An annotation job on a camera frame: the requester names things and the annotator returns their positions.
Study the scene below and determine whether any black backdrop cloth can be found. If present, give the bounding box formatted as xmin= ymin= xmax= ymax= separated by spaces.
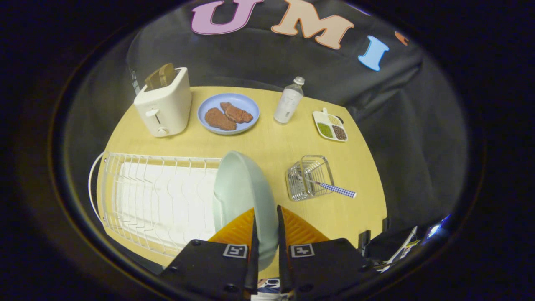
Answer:
xmin=67 ymin=0 xmax=469 ymax=235

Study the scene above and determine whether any blue plate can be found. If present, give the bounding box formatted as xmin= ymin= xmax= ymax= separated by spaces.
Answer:
xmin=197 ymin=93 xmax=260 ymax=135

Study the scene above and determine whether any brown meat patty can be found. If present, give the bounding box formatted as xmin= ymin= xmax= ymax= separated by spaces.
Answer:
xmin=220 ymin=102 xmax=254 ymax=124
xmin=204 ymin=107 xmax=237 ymax=131

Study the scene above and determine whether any pale green plate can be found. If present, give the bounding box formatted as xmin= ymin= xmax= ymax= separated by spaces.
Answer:
xmin=212 ymin=150 xmax=280 ymax=271

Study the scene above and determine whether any white wire dish rack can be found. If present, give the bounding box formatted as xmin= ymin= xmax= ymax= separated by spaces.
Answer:
xmin=88 ymin=151 xmax=223 ymax=258

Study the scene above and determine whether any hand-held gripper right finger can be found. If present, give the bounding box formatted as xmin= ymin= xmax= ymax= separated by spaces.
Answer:
xmin=277 ymin=205 xmax=374 ymax=301

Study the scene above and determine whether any white divided spice tray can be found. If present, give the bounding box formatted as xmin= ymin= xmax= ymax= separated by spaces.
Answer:
xmin=313 ymin=108 xmax=349 ymax=143

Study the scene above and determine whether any blue checkered handle spoon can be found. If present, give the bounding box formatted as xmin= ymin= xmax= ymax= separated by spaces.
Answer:
xmin=296 ymin=174 xmax=357 ymax=199

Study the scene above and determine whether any silver wire basket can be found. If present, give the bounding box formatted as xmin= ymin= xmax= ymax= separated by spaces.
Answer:
xmin=285 ymin=155 xmax=335 ymax=202

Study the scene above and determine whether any white toaster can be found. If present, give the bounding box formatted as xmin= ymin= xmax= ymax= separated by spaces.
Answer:
xmin=134 ymin=67 xmax=192 ymax=138

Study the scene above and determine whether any brown toast slice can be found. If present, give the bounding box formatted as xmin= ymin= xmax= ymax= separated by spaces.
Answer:
xmin=159 ymin=63 xmax=177 ymax=87
xmin=145 ymin=69 xmax=162 ymax=91

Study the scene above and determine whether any clear plastic bottle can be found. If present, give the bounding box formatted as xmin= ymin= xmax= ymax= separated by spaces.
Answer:
xmin=274 ymin=76 xmax=305 ymax=124

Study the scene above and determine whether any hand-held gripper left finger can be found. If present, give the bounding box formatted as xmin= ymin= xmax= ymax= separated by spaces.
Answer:
xmin=159 ymin=207 xmax=259 ymax=301

